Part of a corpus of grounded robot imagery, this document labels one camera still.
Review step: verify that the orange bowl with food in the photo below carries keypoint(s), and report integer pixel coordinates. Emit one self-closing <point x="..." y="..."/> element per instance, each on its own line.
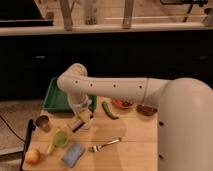
<point x="122" y="104"/>

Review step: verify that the metal fork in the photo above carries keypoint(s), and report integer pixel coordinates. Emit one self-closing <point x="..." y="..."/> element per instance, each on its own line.
<point x="98" y="147"/>

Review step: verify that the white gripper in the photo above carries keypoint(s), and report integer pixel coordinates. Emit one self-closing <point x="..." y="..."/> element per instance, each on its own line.
<point x="83" y="112"/>

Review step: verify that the green measuring cup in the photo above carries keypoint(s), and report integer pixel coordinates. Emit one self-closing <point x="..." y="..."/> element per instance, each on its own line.
<point x="59" y="140"/>

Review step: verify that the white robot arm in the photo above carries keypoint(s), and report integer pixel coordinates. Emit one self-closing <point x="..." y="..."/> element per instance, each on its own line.
<point x="184" y="107"/>

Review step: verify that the green plastic tray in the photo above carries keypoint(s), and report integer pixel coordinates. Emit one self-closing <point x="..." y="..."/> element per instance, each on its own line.
<point x="55" y="100"/>

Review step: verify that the small metal cup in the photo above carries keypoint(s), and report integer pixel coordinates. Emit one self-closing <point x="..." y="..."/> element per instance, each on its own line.
<point x="43" y="123"/>

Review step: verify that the dark brown bowl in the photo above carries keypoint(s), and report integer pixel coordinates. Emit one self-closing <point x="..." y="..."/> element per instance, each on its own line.
<point x="146" y="110"/>

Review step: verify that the blue sponge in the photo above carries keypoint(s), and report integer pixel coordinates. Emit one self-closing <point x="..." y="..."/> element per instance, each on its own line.
<point x="72" y="155"/>

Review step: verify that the green chili pepper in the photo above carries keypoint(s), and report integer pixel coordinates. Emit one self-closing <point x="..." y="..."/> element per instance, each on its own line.
<point x="107" y="111"/>

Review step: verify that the yellow onion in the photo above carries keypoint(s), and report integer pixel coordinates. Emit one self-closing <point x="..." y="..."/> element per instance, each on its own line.
<point x="32" y="156"/>

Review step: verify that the black clamp bar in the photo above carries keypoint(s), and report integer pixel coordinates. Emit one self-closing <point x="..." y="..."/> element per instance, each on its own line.
<point x="30" y="128"/>

